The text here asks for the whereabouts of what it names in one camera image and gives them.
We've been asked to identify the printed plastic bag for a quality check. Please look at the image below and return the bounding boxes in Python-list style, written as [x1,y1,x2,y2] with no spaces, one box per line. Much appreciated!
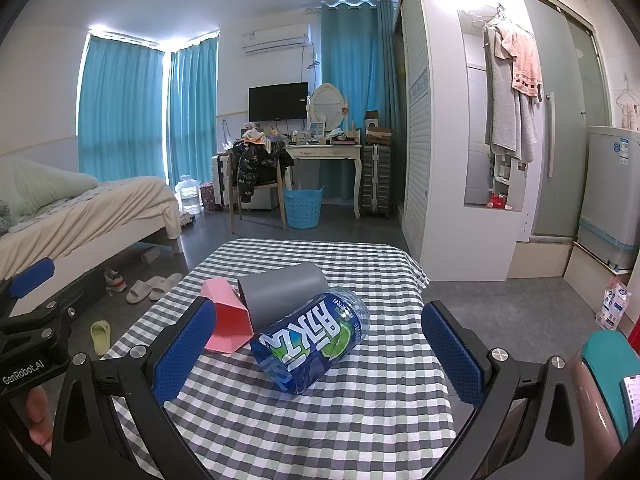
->
[594,276,632,331]

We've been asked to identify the pink towel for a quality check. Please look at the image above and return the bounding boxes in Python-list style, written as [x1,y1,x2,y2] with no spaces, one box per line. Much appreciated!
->
[495,25,544,104]

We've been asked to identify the white sneaker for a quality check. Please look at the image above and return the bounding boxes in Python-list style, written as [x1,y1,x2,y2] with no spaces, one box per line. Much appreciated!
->
[103,268,127,294]

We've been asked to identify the clear water jug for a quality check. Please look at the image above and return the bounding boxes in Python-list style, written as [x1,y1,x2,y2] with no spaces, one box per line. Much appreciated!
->
[176,175,204,216]

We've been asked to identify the dark ribbed suitcase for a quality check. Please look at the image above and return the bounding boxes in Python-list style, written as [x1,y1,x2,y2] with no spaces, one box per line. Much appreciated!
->
[360,143,395,220]

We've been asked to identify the white suitcase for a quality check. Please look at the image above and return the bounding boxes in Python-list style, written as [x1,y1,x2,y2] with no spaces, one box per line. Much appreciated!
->
[211,154,232,207]

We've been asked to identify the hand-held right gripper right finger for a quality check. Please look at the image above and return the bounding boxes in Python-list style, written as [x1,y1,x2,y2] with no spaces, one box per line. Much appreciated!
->
[421,301,587,480]

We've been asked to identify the tall teal curtain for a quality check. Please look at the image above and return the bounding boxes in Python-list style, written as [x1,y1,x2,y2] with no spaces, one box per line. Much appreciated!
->
[320,1,402,202]

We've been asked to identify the wire clothes hanger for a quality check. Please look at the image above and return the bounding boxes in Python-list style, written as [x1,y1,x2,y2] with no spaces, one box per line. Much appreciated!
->
[615,75,640,132]

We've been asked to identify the smartphone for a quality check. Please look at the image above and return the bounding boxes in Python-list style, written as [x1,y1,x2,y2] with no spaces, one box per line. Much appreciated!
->
[620,374,640,432]

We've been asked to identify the yellow green slipper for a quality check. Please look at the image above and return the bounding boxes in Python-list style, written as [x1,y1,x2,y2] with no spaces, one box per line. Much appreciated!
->
[90,320,112,357]

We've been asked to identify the blue label plastic bottle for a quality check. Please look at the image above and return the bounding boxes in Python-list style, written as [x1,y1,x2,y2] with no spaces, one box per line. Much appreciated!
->
[249,287,372,395]

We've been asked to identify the white wardrobe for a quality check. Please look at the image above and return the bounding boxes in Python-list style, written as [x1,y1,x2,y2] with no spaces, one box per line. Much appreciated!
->
[392,0,535,282]

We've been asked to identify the frosted glass door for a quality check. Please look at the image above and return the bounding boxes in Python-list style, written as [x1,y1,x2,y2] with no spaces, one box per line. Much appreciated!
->
[515,0,612,241]

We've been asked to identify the dark patterned jacket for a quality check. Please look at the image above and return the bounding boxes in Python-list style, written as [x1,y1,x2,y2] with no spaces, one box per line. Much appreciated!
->
[231,139,295,205]

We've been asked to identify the pink patterned bag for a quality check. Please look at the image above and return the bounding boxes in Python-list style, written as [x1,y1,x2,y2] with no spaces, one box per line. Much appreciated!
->
[200,183,224,212]

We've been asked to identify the oval white vanity mirror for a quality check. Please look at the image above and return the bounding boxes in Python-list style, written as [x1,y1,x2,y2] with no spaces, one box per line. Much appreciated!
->
[306,82,352,134]

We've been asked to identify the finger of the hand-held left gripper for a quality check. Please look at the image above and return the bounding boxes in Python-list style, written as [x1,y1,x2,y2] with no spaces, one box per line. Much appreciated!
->
[0,257,91,333]

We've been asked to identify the pale green duvet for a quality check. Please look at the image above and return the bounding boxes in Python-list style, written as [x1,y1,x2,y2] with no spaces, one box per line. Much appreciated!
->
[0,156,99,222]

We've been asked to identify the teal cloth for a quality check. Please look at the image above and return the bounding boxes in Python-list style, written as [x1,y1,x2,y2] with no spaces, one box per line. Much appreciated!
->
[581,331,640,447]

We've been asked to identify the black television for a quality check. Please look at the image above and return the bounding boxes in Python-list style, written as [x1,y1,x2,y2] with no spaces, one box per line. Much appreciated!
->
[248,82,309,123]

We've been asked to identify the white air conditioner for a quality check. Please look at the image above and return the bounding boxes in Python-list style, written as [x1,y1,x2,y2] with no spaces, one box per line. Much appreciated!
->
[240,23,312,56]

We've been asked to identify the grey towel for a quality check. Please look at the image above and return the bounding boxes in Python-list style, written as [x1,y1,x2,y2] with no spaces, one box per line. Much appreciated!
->
[484,25,537,162]

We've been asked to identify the white dressing table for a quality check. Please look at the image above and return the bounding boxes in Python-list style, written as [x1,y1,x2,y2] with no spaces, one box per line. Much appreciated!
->
[284,130,363,220]

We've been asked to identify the grey cup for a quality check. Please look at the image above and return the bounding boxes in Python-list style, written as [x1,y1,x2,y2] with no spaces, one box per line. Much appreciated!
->
[237,262,328,336]

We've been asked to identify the white slipper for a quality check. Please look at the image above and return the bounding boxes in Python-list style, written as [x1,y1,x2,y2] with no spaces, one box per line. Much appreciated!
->
[148,272,185,301]
[125,280,154,305]

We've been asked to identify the person's left hand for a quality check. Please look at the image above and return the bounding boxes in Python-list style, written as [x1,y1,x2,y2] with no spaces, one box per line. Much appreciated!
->
[24,385,55,457]

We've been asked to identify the wooden chair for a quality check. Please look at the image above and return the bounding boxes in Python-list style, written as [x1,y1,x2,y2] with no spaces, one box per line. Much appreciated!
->
[227,152,289,234]

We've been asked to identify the white washing machine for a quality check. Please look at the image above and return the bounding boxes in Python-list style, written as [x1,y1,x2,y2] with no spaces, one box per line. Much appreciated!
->
[576,125,640,274]

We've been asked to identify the blue laundry basket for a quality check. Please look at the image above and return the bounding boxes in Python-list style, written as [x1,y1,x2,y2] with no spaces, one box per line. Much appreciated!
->
[283,185,325,230]

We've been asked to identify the cardboard boxes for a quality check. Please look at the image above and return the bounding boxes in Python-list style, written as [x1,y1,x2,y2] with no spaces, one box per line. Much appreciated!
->
[365,110,394,146]

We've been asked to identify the grey checkered tablecloth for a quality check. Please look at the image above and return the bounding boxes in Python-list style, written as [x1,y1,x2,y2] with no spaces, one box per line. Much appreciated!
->
[100,239,488,480]

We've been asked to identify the bed with cream sheet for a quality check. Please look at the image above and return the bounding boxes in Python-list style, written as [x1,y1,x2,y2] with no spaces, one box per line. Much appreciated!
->
[0,156,183,318]

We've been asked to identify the wide teal curtain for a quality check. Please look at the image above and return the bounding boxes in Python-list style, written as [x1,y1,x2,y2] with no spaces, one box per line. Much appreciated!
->
[76,30,167,184]

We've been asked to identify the pile of light clothes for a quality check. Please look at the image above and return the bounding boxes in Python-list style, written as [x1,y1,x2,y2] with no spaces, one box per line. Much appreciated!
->
[241,128,274,149]

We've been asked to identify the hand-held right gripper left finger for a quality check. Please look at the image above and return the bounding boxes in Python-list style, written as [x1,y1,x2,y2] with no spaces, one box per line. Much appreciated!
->
[50,296,221,480]

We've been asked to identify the pink cup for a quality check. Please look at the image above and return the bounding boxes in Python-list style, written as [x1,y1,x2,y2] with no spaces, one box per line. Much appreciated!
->
[200,278,256,356]

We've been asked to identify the narrow teal curtain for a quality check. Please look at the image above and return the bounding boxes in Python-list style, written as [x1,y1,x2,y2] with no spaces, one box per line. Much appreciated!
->
[167,40,220,192]

